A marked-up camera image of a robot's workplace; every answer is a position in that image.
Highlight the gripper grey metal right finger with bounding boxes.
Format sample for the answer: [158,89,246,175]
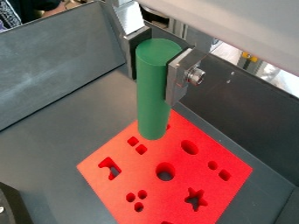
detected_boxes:
[165,47,207,106]

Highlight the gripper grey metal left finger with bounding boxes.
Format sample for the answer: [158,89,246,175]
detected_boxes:
[125,26,153,80]

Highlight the green cylinder peg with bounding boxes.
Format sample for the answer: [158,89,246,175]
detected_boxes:
[135,38,182,140]

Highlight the red shape sorter block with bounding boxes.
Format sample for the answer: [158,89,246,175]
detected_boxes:
[78,112,253,224]

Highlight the black curved holder stand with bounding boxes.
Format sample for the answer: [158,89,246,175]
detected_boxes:
[0,182,34,224]

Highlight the dark grey enclosure panels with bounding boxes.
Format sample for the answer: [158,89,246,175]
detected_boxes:
[0,2,299,224]

